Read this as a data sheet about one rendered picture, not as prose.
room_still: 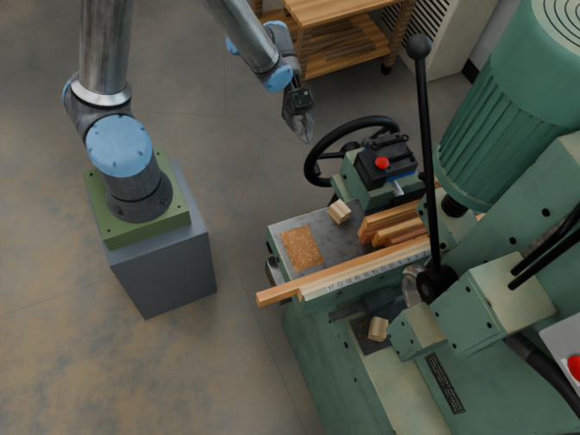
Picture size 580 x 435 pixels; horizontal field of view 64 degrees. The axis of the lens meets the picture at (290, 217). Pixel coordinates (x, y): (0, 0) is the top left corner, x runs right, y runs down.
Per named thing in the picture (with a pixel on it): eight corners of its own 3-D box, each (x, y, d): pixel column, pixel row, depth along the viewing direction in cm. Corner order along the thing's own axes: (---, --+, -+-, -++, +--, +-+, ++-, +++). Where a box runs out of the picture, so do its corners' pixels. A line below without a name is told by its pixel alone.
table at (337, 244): (456, 143, 129) (465, 129, 123) (520, 236, 116) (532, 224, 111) (251, 204, 114) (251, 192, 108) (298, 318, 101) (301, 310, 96)
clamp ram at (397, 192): (401, 186, 112) (413, 165, 104) (416, 211, 109) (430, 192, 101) (368, 197, 110) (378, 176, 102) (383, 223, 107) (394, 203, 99)
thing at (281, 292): (511, 209, 112) (520, 200, 109) (515, 216, 112) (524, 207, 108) (255, 299, 96) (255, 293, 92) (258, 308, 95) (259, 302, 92)
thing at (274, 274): (288, 260, 140) (291, 249, 133) (304, 296, 135) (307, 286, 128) (262, 268, 138) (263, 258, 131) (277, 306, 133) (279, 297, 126)
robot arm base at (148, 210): (111, 230, 130) (101, 213, 122) (103, 175, 139) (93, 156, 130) (179, 214, 134) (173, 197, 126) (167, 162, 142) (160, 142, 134)
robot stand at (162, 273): (145, 320, 181) (109, 267, 133) (124, 255, 193) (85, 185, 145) (217, 292, 189) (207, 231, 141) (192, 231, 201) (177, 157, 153)
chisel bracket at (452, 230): (438, 203, 101) (454, 182, 94) (473, 259, 95) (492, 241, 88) (409, 213, 99) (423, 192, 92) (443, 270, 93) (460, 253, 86)
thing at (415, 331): (424, 312, 91) (446, 293, 81) (442, 346, 88) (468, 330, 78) (381, 330, 89) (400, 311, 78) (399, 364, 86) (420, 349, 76)
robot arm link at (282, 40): (250, 33, 144) (274, 36, 150) (261, 70, 142) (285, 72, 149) (268, 15, 137) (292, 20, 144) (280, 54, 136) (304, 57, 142)
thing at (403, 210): (437, 205, 111) (449, 189, 104) (440, 211, 110) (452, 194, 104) (356, 232, 106) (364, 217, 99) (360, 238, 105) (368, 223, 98)
